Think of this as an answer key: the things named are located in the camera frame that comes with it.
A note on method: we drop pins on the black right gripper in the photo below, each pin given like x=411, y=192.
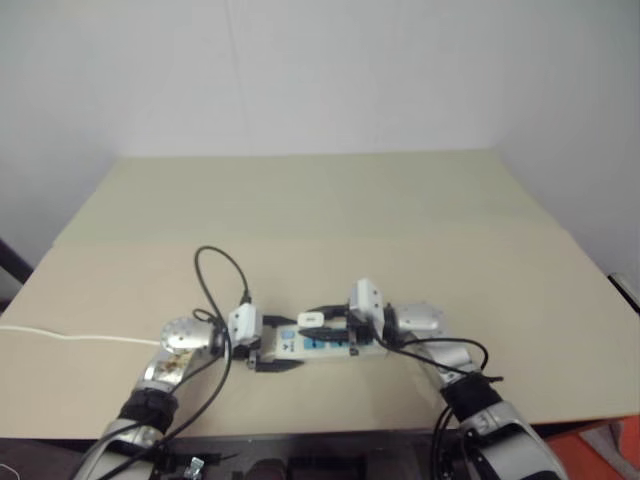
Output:
x=356, y=338

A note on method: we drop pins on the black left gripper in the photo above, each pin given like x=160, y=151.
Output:
x=253, y=351

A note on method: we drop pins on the white charger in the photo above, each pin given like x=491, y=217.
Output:
x=310, y=319

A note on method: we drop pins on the white power strip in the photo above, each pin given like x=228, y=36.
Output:
x=320, y=349

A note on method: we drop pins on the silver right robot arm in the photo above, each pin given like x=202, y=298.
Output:
x=425, y=316

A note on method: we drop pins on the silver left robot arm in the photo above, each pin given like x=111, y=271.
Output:
x=182, y=339

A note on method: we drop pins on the small metal clip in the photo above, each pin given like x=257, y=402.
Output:
x=194, y=467

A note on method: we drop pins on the orange object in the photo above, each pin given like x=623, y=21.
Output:
x=595, y=450

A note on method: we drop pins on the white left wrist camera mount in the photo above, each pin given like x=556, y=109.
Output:
x=245, y=324

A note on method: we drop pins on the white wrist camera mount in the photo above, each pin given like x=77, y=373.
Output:
x=367, y=299
x=245, y=324

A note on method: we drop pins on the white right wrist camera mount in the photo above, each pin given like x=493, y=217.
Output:
x=367, y=299

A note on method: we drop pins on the dark chair frame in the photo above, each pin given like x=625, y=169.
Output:
x=11, y=267

